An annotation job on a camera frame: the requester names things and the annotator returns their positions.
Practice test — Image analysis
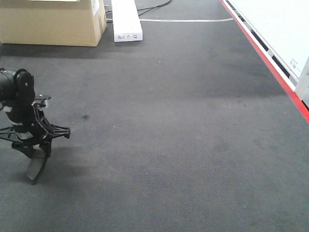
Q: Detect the dark conveyor belt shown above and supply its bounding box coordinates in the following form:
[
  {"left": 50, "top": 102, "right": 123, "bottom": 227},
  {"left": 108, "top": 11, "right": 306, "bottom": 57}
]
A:
[{"left": 0, "top": 0, "right": 309, "bottom": 232}]

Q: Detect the brake pad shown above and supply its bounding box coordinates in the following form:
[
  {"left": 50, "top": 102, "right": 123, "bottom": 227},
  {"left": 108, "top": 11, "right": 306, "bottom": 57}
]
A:
[{"left": 27, "top": 149, "right": 48, "bottom": 185}]

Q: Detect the long white box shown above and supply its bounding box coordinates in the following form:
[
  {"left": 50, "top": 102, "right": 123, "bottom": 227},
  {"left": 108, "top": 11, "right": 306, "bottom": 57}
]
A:
[{"left": 112, "top": 0, "right": 143, "bottom": 43}]

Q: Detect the white machine panel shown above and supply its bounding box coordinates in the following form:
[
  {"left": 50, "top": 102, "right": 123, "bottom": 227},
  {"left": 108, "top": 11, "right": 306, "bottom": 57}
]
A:
[{"left": 225, "top": 0, "right": 309, "bottom": 108}]

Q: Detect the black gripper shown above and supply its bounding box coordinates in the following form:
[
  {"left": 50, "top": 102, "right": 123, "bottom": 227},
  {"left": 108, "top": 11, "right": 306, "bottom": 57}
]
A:
[{"left": 0, "top": 95, "right": 70, "bottom": 159}]

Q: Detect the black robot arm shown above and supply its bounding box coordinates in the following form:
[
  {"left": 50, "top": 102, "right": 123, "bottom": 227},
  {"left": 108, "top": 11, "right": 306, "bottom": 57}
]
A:
[{"left": 0, "top": 68, "right": 70, "bottom": 158}]

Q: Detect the brown cardboard box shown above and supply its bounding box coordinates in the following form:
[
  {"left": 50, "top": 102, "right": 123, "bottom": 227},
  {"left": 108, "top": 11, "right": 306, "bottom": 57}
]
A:
[{"left": 0, "top": 0, "right": 107, "bottom": 47}]

